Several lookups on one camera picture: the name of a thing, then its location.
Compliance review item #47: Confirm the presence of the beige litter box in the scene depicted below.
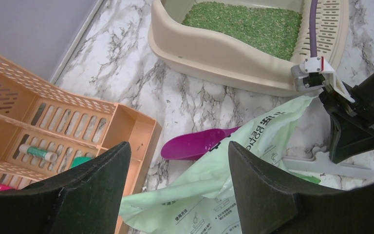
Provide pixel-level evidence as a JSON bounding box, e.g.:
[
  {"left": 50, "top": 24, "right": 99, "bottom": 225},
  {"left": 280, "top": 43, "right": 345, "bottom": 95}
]
[{"left": 148, "top": 0, "right": 351, "bottom": 98}]

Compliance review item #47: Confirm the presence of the purple litter scoop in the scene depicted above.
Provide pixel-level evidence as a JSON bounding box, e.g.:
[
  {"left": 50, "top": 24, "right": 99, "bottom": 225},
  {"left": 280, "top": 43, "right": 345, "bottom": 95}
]
[{"left": 161, "top": 127, "right": 239, "bottom": 160}]

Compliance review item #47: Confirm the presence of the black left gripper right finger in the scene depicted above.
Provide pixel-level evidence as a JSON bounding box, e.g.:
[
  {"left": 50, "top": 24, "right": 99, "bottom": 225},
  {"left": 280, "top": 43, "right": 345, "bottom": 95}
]
[{"left": 228, "top": 141, "right": 374, "bottom": 234}]

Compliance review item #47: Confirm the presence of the green litter bag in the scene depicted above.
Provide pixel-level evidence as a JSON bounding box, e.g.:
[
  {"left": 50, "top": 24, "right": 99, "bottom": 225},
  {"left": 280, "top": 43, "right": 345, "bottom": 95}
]
[{"left": 119, "top": 96, "right": 312, "bottom": 234}]

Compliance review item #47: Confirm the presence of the aluminium frame rail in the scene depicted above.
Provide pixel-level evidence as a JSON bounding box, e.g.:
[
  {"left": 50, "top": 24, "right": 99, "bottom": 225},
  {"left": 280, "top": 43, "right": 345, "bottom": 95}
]
[{"left": 49, "top": 0, "right": 105, "bottom": 84}]

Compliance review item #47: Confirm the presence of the orange plastic file organizer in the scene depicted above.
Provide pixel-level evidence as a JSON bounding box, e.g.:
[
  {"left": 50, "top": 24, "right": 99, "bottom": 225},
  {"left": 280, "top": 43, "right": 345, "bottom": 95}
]
[{"left": 0, "top": 45, "right": 163, "bottom": 234}]

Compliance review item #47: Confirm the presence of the green white glue stick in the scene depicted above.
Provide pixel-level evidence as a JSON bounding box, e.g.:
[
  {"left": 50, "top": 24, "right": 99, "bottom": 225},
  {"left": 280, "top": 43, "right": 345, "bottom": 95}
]
[{"left": 19, "top": 144, "right": 58, "bottom": 162}]

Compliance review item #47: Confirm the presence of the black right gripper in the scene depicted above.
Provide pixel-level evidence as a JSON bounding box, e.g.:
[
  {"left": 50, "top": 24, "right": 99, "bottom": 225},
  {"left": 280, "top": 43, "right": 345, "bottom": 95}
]
[{"left": 319, "top": 73, "right": 374, "bottom": 164}]

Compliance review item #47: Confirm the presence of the green tape dispenser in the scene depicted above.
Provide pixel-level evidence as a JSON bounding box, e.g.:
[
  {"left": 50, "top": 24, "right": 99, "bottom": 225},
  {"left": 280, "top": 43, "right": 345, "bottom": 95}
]
[{"left": 70, "top": 156, "right": 92, "bottom": 169}]

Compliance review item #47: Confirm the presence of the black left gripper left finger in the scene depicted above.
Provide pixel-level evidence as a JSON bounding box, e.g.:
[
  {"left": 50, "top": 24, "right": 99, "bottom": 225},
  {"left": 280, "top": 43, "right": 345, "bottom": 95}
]
[{"left": 0, "top": 142, "right": 131, "bottom": 234}]

